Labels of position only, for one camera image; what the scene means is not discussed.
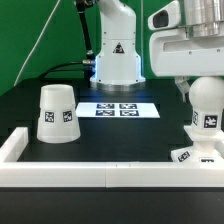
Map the white lamp shade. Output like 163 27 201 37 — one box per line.
37 84 81 144

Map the white marker sheet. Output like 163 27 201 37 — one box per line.
76 102 160 119

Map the white U-shaped fence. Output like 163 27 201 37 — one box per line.
0 127 224 188

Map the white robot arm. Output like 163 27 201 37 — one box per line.
90 0 224 97

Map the black cable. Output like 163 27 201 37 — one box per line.
39 60 94 80

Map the black hose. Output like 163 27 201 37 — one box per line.
73 0 95 62

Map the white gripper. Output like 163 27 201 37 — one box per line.
149 28 224 103

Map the white lamp base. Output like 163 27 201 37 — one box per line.
171 126 224 163

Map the white lamp bulb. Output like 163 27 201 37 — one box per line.
189 77 224 135

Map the white cable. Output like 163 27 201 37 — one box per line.
13 0 62 87

